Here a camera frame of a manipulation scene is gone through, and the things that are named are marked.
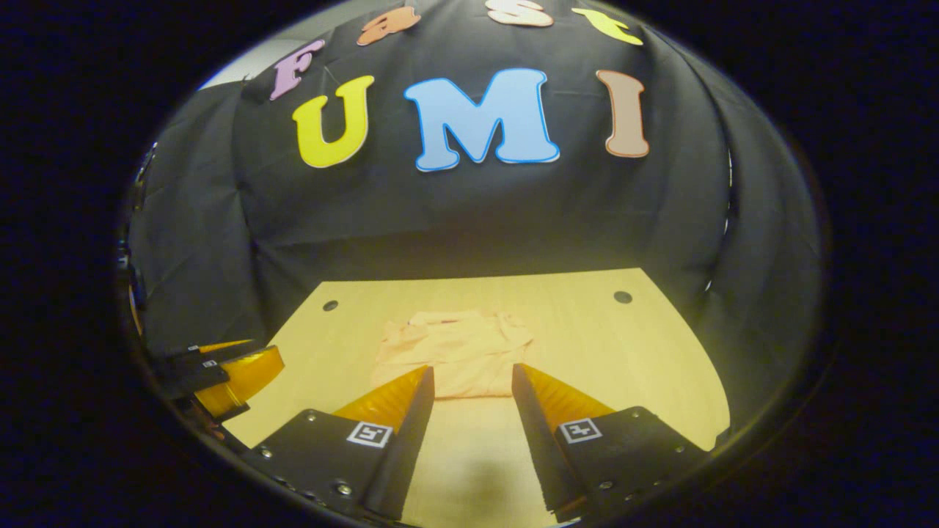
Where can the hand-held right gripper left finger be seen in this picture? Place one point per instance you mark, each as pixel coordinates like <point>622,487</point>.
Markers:
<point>403,447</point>

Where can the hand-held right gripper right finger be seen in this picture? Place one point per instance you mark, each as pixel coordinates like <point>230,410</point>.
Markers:
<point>535,447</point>

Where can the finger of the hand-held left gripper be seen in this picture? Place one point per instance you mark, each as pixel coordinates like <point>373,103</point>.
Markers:
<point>246,374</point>
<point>205,353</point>

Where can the orange collared T-shirt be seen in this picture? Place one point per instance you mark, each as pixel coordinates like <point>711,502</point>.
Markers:
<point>462,352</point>

